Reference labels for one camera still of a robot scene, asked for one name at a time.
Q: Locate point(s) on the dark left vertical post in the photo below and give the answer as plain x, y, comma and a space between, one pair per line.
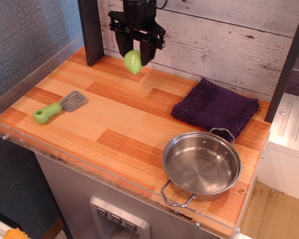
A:
91, 29

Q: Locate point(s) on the silver dispenser button panel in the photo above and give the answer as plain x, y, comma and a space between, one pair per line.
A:
117, 220

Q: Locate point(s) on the white toy sink unit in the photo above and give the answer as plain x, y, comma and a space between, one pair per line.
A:
279, 166

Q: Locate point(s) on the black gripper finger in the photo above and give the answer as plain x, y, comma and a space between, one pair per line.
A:
147, 51
124, 41

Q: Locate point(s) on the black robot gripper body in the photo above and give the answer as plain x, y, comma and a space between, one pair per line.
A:
139, 17

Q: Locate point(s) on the green handled grey spatula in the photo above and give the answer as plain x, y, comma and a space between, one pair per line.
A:
69, 103

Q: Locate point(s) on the green toy vegetable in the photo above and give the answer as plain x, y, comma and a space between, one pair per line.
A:
132, 61

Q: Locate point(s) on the clear acrylic table guard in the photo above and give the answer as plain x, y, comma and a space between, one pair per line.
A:
118, 134

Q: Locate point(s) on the grey toy fridge cabinet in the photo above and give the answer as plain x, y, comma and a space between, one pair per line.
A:
73, 191

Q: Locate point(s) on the dark vertical post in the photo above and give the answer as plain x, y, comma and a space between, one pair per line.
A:
91, 29
284, 77

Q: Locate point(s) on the yellow object at corner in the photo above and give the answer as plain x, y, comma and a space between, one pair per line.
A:
15, 234

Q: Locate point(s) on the stainless steel pan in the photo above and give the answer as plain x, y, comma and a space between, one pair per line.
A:
200, 166

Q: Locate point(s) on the dark right vertical post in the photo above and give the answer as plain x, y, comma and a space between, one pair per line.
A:
284, 77

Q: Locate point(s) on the purple folded towel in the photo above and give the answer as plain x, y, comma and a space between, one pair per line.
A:
210, 106

